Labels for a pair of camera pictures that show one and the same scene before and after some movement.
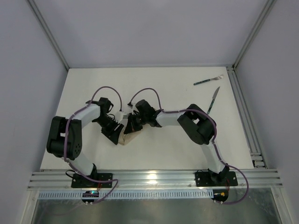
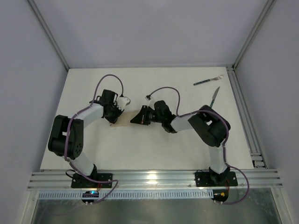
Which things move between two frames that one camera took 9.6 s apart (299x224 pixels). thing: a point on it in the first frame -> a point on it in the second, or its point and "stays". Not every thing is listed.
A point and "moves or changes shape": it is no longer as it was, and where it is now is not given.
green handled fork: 216,78 stays
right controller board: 220,195 stays
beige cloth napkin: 124,139 moves or changes shape
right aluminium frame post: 269,6 stays
